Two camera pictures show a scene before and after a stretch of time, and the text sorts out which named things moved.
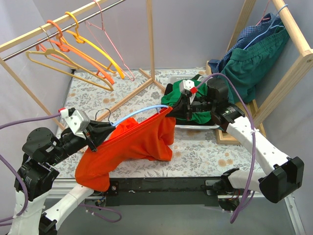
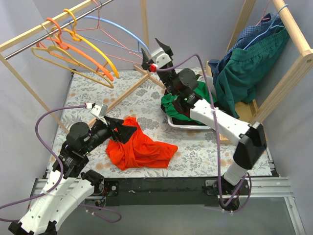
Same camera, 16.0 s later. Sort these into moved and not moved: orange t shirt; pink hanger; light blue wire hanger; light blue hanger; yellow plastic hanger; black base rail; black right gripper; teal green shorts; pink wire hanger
Moved: black right gripper; yellow plastic hanger; pink hanger; light blue hanger; orange t shirt
Not moved: teal green shorts; light blue wire hanger; black base rail; pink wire hanger
